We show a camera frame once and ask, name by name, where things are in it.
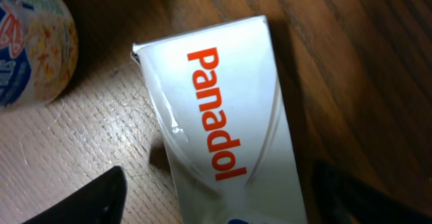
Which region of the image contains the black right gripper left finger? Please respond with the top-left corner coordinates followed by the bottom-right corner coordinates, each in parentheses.
top-left (24, 166), bottom-right (127, 224)

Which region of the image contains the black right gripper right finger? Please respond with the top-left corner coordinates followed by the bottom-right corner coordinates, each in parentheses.
top-left (312, 161), bottom-right (431, 224)

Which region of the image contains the white Panadol box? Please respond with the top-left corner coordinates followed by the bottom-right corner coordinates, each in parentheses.
top-left (131, 16), bottom-right (307, 223)

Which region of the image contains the green lid jar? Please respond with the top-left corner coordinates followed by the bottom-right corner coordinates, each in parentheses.
top-left (1, 0), bottom-right (79, 111)

